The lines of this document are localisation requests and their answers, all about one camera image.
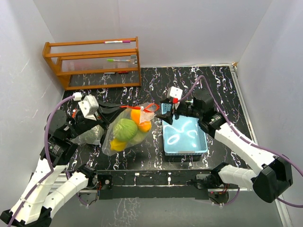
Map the green capped marker pen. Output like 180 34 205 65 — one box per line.
107 59 131 62

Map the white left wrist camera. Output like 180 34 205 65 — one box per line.
73 92 99 121

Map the pink white marker pen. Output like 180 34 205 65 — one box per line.
104 40 131 44

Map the wooden shelf rack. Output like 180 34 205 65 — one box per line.
42 37 142 91

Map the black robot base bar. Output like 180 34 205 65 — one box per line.
71 169 240 201

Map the grey binder clip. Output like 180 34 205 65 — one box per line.
130 55 138 64

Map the yellow starfruit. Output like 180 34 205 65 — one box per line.
110 138 127 152

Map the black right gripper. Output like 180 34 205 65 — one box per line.
155 97 202 124

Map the clear orange-zip bag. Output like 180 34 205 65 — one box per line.
70 125 105 146
102 103 160 156

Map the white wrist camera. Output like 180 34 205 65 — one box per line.
73 92 99 121
167 87 183 104

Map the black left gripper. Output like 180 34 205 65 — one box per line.
66 98 126 139

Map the green cabbage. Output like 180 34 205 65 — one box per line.
113 118 138 141
129 131 147 145

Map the orange yellow mango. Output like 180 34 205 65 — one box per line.
130 109 152 132

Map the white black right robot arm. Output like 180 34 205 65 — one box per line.
157 87 293 203

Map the light blue plastic basket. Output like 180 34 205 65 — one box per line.
162 115 208 156

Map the netted green melon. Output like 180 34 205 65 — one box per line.
80 126 103 144

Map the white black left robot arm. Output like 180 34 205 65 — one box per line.
0 96 127 227

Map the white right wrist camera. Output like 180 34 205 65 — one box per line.
167 87 183 104

